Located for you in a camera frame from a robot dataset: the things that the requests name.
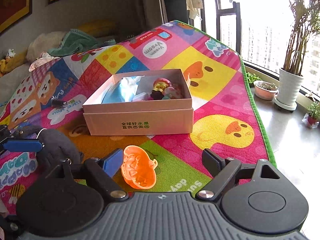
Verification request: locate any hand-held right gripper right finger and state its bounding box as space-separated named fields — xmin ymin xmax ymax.
xmin=195 ymin=149 xmax=280 ymax=202

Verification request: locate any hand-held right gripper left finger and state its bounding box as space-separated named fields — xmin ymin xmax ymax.
xmin=52 ymin=148 xmax=128 ymax=201

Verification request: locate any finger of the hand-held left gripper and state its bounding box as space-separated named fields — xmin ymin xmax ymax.
xmin=0 ymin=125 xmax=45 ymax=155
xmin=0 ymin=216 xmax=20 ymax=240

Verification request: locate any orange plastic toy basket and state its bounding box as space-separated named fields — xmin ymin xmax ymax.
xmin=121 ymin=145 xmax=158 ymax=189

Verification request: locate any dark grey plush toy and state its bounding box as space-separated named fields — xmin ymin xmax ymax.
xmin=14 ymin=125 xmax=85 ymax=168

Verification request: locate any pink cardboard box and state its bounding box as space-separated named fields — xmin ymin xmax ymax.
xmin=82 ymin=68 xmax=194 ymax=136

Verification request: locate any blue and white soft toy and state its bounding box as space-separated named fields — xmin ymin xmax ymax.
xmin=101 ymin=76 xmax=143 ymax=103

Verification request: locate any white charger plug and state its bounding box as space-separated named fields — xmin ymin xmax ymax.
xmin=132 ymin=92 xmax=150 ymax=102

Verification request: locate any teal and pink plastic toy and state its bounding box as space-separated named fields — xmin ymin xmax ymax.
xmin=162 ymin=85 xmax=187 ymax=101

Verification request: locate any yellow toy with pink lid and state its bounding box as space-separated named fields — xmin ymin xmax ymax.
xmin=150 ymin=77 xmax=172 ymax=101

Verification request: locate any grey cushion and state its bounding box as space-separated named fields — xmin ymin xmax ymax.
xmin=0 ymin=62 xmax=33 ymax=105

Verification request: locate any colourful cartoon play mat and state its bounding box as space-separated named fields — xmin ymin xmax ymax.
xmin=0 ymin=20 xmax=278 ymax=220

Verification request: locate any yellow plush toy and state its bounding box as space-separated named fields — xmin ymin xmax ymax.
xmin=0 ymin=49 xmax=28 ymax=77

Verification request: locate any white and pink cloth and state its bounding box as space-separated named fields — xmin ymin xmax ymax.
xmin=29 ymin=52 xmax=60 ymax=72

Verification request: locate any plant in pink pot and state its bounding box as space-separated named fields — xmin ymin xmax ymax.
xmin=253 ymin=80 xmax=279 ymax=101

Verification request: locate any green leafy plant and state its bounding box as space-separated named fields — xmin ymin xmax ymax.
xmin=246 ymin=72 xmax=262 ymax=88

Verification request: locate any beige pillow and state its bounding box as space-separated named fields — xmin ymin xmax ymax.
xmin=26 ymin=31 xmax=70 ymax=63

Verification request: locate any palm plant in white pot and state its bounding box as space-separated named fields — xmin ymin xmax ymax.
xmin=274 ymin=0 xmax=320 ymax=112

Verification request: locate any small plant in red pot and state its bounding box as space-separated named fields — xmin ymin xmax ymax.
xmin=302 ymin=101 xmax=320 ymax=128

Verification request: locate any green towel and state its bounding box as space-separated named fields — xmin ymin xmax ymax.
xmin=47 ymin=29 xmax=117 ymax=57

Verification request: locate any yellow pillow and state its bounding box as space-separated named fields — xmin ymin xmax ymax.
xmin=77 ymin=20 xmax=118 ymax=37

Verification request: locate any hanging beige cloth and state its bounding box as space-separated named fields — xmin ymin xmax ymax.
xmin=185 ymin=0 xmax=203 ymax=19

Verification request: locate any dark curtain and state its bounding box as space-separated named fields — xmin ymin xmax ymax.
xmin=135 ymin=0 xmax=190 ymax=30

